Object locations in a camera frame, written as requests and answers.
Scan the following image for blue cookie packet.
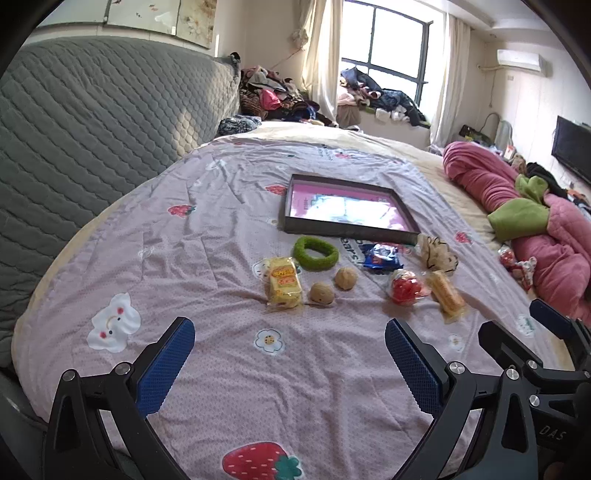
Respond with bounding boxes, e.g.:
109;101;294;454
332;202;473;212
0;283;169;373
359;243;404;274

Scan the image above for white air conditioner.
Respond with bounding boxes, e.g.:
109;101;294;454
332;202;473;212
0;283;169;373
496;48;554;77

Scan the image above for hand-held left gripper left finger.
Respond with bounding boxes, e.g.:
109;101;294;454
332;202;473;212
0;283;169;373
44;316;197;480

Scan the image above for black clothing heap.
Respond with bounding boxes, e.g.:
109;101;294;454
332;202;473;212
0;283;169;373
526;161;591;208

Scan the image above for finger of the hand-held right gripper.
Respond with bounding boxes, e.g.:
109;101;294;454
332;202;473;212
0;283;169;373
529;299;591;365
478;320;546;384

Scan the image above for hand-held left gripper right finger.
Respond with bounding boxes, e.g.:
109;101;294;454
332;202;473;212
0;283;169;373
384;318;539;480

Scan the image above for clear packet with red candy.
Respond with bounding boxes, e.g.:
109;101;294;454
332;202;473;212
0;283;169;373
385;269;431;306

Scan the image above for grey quilted headboard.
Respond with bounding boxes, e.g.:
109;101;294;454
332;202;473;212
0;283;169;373
0;36;242;370

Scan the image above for beige black-trimmed hair scrunchie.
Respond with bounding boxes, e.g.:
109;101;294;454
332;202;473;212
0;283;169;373
418;235;459;275

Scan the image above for red and white dotted packet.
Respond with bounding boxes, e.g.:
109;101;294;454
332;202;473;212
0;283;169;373
510;256;539;292

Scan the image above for window bench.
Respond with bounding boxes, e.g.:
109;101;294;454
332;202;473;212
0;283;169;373
335;104;435;151

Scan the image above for dark-framed window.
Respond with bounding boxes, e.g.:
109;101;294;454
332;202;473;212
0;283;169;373
341;0;435;109

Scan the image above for cream curtain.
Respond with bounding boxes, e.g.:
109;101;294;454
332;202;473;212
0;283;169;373
300;0;345;121
429;14;472;148

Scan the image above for wall painting panels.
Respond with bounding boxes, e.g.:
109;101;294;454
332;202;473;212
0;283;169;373
104;0;218;47

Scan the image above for walnut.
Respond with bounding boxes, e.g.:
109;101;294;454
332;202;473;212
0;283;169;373
334;267;359;291
308;282;335;306

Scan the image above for pile of clothes on windowsill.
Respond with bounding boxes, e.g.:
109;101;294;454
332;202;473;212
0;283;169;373
337;67;432;127

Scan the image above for green fleece blanket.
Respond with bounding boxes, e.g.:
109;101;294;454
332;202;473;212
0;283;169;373
487;174;561;243

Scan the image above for green fuzzy hair scrunchie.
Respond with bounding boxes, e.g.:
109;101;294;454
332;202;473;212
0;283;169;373
292;236;340;272

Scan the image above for pink strawberry printed blanket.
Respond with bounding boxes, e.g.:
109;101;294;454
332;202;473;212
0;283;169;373
14;138;578;480

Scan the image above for yellow cake packet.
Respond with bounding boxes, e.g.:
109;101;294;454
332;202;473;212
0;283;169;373
264;257;306;311

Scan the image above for dark tray with pink inside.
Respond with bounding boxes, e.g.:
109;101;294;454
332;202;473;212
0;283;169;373
279;174;422;245

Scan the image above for black bag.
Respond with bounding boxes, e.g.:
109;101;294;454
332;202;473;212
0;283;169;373
459;124;492;144

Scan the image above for black television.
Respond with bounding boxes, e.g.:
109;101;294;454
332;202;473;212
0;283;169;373
551;115;591;183

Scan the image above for long yellow cracker packet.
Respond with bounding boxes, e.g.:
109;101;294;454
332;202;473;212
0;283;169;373
426;270;468;321

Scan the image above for dark patterned cloth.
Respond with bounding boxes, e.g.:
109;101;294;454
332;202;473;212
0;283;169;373
217;115;262;137

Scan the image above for pink quilt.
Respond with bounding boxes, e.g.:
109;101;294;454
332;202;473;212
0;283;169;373
442;141;591;324

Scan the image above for pile of clothes beside bed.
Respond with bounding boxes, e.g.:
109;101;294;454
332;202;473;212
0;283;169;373
239;67;340;127

